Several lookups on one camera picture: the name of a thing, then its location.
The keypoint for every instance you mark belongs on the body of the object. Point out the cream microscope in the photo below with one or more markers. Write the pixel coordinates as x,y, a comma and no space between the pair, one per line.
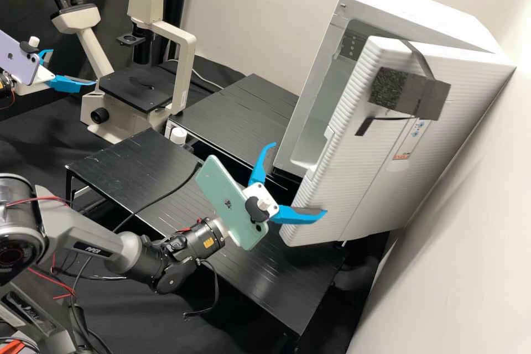
124,88

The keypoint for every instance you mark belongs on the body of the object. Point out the wrist camera phone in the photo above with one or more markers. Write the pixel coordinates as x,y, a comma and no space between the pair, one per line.
224,200
16,59

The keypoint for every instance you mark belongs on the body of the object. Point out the black platform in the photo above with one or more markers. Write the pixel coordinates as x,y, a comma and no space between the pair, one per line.
232,117
269,279

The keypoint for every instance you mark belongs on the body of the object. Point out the white incubator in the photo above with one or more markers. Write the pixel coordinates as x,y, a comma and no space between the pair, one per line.
415,18

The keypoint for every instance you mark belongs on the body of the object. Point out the incubator door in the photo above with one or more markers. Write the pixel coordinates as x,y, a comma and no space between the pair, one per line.
352,163

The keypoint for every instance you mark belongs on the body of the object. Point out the left wrist camera phone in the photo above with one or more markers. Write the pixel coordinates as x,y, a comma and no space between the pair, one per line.
16,59

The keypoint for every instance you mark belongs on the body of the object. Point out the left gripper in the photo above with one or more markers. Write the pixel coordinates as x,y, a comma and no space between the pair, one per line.
43,77

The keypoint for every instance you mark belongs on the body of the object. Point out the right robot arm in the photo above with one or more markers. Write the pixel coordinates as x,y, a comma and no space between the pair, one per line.
83,242

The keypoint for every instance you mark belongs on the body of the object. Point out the right wrist camera phone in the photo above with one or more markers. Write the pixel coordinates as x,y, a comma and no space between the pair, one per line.
224,200

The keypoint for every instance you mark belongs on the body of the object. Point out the white-capped bottle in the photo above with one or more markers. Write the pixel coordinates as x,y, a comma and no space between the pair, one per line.
179,136

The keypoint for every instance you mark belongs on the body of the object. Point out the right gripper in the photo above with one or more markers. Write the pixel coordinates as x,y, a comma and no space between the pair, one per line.
259,192

